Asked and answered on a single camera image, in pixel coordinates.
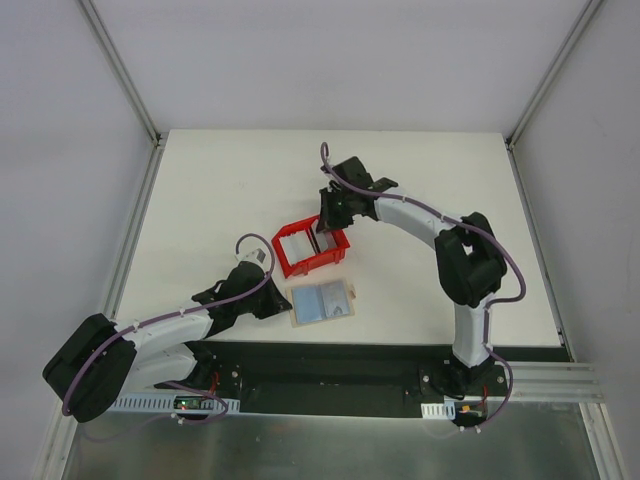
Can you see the aluminium rail profile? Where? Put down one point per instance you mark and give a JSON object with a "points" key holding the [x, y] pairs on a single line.
{"points": [[563, 382]]}

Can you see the red plastic bin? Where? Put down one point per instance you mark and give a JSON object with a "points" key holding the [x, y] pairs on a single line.
{"points": [[295, 252]]}

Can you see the left aluminium frame post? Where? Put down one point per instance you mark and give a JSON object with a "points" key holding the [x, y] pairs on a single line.
{"points": [[113, 58]]}

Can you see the right aluminium frame post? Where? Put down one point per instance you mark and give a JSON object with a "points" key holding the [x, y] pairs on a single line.
{"points": [[577, 30]]}

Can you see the right white cable duct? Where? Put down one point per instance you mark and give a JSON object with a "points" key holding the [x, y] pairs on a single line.
{"points": [[438, 411]]}

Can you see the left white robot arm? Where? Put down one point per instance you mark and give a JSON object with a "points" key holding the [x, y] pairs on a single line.
{"points": [[105, 358]]}

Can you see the aluminium frame post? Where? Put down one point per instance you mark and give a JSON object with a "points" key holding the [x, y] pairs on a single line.
{"points": [[577, 30], [113, 58]]}

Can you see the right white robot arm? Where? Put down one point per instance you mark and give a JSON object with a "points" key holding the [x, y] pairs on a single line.
{"points": [[470, 267]]}

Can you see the white VIP card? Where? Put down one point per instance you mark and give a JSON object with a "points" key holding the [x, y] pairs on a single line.
{"points": [[335, 300]]}

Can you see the magnetic stripe card in bin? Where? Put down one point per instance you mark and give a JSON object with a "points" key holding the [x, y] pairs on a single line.
{"points": [[323, 241]]}

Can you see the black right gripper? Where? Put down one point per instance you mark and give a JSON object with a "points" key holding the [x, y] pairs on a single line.
{"points": [[333, 209]]}

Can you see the beige leather card holder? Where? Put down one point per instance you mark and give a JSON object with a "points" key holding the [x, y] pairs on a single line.
{"points": [[351, 295]]}

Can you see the white cable duct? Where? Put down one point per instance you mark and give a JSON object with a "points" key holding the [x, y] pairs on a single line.
{"points": [[438, 411], [172, 403]]}

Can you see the left white cable duct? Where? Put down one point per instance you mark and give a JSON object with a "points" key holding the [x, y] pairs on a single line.
{"points": [[172, 403]]}

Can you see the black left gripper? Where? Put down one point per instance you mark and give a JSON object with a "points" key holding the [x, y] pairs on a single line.
{"points": [[265, 298]]}

